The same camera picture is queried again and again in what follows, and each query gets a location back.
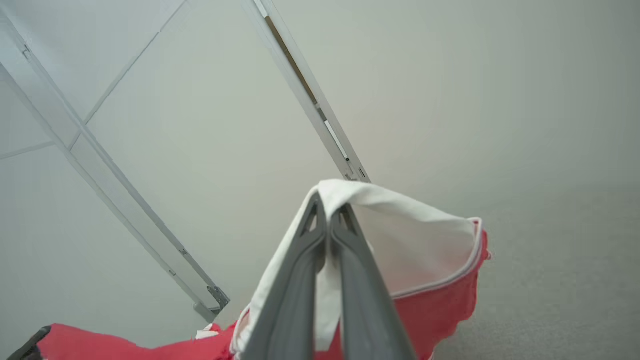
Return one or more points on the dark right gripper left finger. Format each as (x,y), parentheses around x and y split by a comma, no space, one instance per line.
(290,310)

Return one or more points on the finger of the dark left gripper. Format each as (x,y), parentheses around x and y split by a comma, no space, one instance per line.
(32,345)

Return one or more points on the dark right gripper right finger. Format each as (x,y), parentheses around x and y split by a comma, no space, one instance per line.
(367,310)

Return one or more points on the red jersey with white sleeves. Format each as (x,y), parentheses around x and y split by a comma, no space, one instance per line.
(425,250)

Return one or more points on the pale partition frame beam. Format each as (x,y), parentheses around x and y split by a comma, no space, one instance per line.
(100,165)

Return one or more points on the grey partition post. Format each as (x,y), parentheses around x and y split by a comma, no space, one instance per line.
(310,100)

